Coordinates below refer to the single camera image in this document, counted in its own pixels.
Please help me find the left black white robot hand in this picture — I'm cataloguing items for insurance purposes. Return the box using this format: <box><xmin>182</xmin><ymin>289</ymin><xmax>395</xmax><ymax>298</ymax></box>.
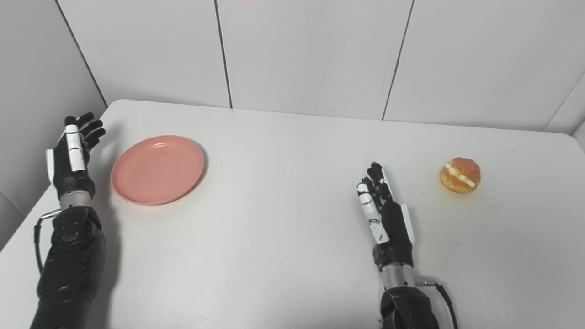
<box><xmin>46</xmin><ymin>112</ymin><xmax>106</xmax><ymax>201</ymax></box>

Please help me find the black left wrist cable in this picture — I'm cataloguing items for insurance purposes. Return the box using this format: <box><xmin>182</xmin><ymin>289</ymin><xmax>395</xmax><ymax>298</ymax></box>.
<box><xmin>33</xmin><ymin>209</ymin><xmax>62</xmax><ymax>275</ymax></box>

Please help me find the pink round plate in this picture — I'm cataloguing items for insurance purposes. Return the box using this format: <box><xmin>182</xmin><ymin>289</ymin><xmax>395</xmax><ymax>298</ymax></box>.
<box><xmin>111</xmin><ymin>135</ymin><xmax>205</xmax><ymax>206</ymax></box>

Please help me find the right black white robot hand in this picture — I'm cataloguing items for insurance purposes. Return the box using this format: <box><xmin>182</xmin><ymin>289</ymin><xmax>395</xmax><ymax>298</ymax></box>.
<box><xmin>356</xmin><ymin>162</ymin><xmax>415</xmax><ymax>272</ymax></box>

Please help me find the cream puff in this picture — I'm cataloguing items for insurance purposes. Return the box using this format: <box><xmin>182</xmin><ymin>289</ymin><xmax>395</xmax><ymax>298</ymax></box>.
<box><xmin>440</xmin><ymin>157</ymin><xmax>481</xmax><ymax>194</ymax></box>

